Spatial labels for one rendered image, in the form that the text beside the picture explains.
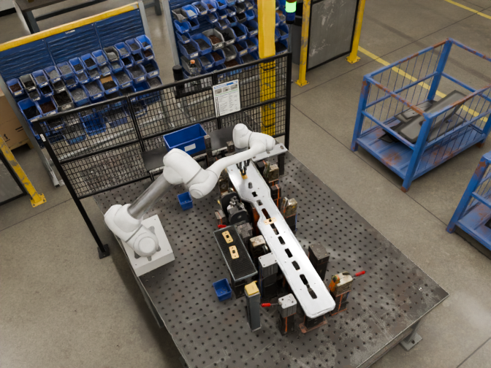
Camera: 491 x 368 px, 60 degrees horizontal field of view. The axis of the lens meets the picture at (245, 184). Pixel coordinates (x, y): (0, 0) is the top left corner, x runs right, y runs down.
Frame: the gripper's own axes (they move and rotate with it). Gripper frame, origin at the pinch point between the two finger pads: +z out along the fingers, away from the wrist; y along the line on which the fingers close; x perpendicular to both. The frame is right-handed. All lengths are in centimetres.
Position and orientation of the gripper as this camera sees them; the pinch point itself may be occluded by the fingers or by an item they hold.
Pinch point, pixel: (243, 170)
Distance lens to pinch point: 306.5
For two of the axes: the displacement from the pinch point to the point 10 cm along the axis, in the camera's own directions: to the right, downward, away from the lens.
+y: 9.2, -3.1, 2.2
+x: -3.8, -6.6, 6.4
